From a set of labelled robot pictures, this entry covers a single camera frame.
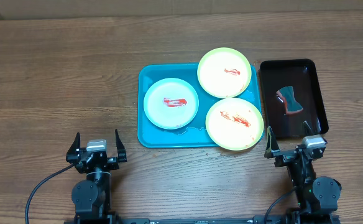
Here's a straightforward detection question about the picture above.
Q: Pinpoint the orange green sponge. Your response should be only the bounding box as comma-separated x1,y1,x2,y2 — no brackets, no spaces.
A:
276,86,303,115

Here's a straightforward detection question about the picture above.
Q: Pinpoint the teal plastic tray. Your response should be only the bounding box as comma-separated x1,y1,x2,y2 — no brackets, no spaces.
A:
137,63,262,148

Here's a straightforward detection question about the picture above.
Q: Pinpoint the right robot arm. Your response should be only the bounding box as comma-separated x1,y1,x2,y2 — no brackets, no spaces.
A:
263,121,342,223

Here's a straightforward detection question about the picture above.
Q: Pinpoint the yellow-green plate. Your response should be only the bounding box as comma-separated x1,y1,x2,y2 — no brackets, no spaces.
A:
205,98,264,151
197,47,252,98

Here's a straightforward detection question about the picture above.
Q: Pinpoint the light blue plate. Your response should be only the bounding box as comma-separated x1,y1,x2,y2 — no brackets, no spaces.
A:
143,78,199,129

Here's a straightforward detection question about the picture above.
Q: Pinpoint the black rectangular tray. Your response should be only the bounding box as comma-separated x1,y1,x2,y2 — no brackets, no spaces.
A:
259,59,329,139

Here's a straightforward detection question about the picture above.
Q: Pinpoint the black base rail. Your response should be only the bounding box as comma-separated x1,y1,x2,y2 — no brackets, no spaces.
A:
63,214,341,224

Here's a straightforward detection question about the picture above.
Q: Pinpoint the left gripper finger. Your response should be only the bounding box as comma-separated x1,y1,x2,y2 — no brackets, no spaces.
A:
114,129,126,156
67,132,80,156

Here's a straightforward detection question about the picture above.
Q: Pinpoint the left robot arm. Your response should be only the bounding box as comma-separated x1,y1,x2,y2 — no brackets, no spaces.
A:
66,130,127,224

